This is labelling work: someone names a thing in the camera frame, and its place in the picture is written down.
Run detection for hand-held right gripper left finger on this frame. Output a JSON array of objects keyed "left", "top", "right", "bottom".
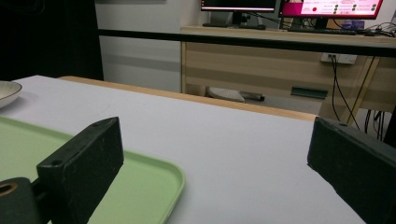
[{"left": 35, "top": 116, "right": 125, "bottom": 224}]

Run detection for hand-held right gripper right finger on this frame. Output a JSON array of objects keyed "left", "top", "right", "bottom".
[{"left": 306, "top": 116, "right": 396, "bottom": 224}]

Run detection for light green plastic tray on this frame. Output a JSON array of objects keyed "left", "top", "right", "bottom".
[{"left": 0, "top": 116, "right": 187, "bottom": 224}]

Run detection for white ribbed bowl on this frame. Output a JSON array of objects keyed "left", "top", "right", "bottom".
[{"left": 0, "top": 80, "right": 23, "bottom": 109}]

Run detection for light wooden desk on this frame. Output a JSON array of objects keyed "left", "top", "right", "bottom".
[{"left": 179, "top": 25, "right": 396, "bottom": 125}]

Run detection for black curtain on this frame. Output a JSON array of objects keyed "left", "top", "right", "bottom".
[{"left": 0, "top": 0, "right": 105, "bottom": 82}]

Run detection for black keyboard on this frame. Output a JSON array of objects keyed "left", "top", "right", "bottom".
[{"left": 287, "top": 27, "right": 358, "bottom": 35}]

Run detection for grey slipper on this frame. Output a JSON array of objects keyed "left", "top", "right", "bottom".
[{"left": 205, "top": 86, "right": 266, "bottom": 104}]

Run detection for monitor with pink screen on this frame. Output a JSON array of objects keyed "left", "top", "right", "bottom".
[{"left": 278, "top": 0, "right": 385, "bottom": 30}]

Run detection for monitor with dark screen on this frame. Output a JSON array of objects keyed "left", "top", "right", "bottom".
[{"left": 200, "top": 0, "right": 277, "bottom": 27}]

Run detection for black cable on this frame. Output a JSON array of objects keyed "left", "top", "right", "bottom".
[{"left": 330, "top": 55, "right": 361, "bottom": 131}]

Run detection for dark green drawer handle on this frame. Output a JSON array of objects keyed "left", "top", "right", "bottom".
[{"left": 290, "top": 86, "right": 329, "bottom": 100}]

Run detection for white wall power strip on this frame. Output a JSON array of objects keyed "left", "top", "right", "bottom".
[{"left": 320, "top": 52, "right": 359, "bottom": 65}]

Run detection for black horizontal rail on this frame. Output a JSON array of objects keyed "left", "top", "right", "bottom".
[{"left": 98, "top": 28, "right": 396, "bottom": 59}]

